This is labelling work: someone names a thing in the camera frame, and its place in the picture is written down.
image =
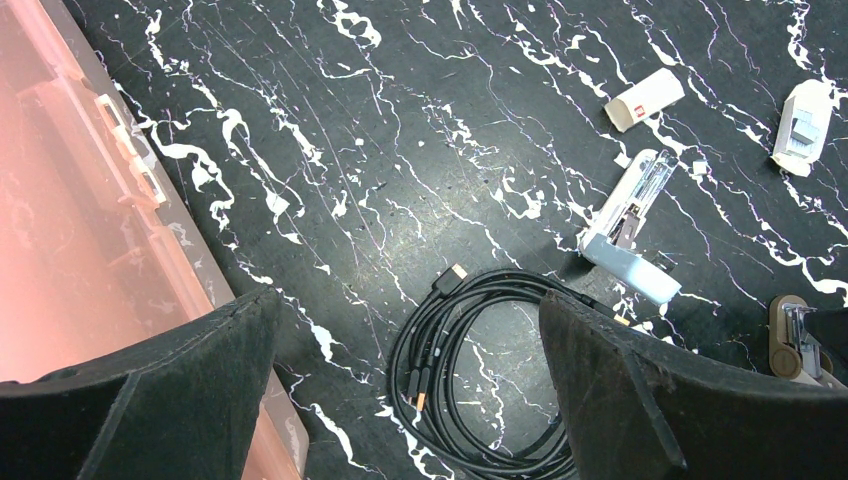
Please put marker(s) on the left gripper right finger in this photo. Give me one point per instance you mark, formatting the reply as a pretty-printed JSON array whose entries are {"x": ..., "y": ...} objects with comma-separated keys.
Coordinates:
[{"x": 635, "y": 407}]

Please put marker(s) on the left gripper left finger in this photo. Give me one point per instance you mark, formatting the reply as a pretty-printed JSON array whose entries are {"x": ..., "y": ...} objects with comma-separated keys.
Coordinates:
[{"x": 180, "y": 405}]

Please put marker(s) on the orange plastic storage box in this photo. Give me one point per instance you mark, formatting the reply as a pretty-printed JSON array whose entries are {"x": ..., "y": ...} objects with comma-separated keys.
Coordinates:
[{"x": 98, "y": 252}]

